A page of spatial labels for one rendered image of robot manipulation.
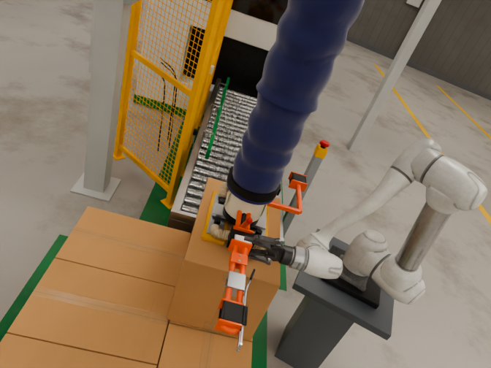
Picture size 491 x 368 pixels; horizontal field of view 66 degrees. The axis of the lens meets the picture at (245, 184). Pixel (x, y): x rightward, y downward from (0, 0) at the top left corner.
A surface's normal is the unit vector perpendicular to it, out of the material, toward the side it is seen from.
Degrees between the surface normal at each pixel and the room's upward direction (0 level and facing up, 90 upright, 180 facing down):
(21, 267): 0
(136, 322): 0
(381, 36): 90
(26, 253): 0
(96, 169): 90
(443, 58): 90
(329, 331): 90
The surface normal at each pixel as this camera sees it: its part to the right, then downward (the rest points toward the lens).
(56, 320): 0.29, -0.78
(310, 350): -0.38, 0.44
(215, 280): -0.08, 0.55
